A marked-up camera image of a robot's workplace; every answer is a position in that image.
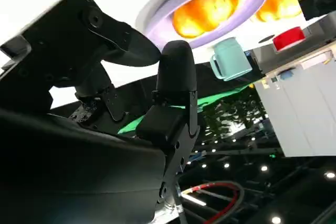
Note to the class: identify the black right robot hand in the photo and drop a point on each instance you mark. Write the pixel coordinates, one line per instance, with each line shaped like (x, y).
(65, 155)

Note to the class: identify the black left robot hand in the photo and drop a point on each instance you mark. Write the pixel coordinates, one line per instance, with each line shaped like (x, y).
(319, 1)

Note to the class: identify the red cylinder object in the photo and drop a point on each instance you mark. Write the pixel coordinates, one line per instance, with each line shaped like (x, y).
(288, 37)

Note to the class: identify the lilac plate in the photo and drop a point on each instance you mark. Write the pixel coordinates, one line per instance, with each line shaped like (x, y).
(254, 3)

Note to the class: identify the pale green mug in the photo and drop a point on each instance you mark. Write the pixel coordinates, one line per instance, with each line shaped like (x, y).
(231, 61)

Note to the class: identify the grey metal cabinet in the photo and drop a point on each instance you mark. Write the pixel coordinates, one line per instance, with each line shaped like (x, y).
(302, 108)

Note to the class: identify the green cloth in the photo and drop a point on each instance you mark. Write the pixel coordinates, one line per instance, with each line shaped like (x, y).
(207, 102)

